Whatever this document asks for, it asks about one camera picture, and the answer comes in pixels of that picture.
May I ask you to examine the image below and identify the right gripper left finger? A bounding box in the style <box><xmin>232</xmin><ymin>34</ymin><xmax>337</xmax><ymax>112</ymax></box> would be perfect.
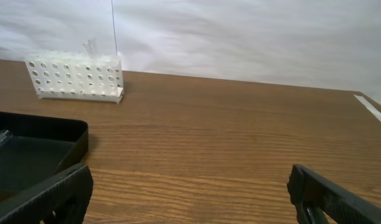
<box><xmin>0</xmin><ymin>162</ymin><xmax>94</xmax><ymax>224</ymax></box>

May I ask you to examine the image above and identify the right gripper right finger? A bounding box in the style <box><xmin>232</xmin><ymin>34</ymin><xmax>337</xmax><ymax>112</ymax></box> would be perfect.
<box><xmin>286</xmin><ymin>164</ymin><xmax>381</xmax><ymax>224</ymax></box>

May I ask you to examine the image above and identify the black tray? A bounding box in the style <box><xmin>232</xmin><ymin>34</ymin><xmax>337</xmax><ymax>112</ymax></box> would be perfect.
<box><xmin>0</xmin><ymin>110</ymin><xmax>89</xmax><ymax>203</ymax></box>

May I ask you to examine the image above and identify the white test tube rack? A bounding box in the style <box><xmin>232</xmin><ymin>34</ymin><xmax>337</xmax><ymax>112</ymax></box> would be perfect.
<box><xmin>24</xmin><ymin>51</ymin><xmax>125</xmax><ymax>104</ymax></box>

